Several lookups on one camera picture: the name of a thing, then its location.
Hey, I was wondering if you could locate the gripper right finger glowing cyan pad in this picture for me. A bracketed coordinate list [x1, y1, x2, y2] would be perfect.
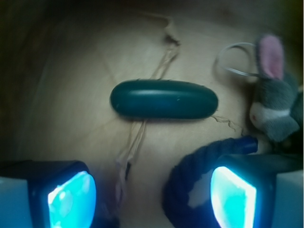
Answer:
[210, 154, 304, 228]

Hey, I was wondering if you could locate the brown paper lined bin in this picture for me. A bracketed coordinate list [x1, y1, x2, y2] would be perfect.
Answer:
[0, 0, 304, 228]

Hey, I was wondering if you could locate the dark green plastic pickle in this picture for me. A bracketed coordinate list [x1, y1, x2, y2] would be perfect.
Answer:
[110, 79, 219, 120]

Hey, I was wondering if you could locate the gripper left finger glowing cyan pad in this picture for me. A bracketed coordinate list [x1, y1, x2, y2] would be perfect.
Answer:
[0, 160, 96, 228]

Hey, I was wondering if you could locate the grey plush bunny toy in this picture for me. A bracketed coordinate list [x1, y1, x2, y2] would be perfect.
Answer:
[249, 35, 304, 143]

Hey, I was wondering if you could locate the navy blue rope toy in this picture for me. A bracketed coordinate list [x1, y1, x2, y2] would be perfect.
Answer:
[162, 136, 258, 228]

